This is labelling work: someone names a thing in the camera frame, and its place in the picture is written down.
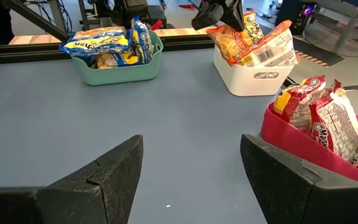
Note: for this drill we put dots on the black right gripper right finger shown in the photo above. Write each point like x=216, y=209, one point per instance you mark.
x=306, y=202

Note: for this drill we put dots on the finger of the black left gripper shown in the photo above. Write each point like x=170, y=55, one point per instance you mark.
x=235, y=15
x=207, y=15

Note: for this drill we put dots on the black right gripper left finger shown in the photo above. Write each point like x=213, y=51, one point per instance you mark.
x=73, y=199

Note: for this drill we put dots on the blue soy sauce ramen pack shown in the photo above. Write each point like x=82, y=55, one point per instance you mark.
x=113, y=60
x=95, y=42
x=142, y=40

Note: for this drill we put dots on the teal plastic bin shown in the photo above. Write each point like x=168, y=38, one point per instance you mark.
x=120, y=74

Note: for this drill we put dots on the light wooden board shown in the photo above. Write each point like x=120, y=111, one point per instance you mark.
x=179, y=32

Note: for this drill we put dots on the black computer tower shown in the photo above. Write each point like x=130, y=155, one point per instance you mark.
x=294, y=15

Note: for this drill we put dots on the pink plastic bin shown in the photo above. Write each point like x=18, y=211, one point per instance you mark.
x=291, y=143

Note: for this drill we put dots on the white plastic bin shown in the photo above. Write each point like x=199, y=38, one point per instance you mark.
x=247, y=81

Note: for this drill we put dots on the black aluminium table frame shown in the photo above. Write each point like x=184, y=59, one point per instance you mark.
x=42, y=51

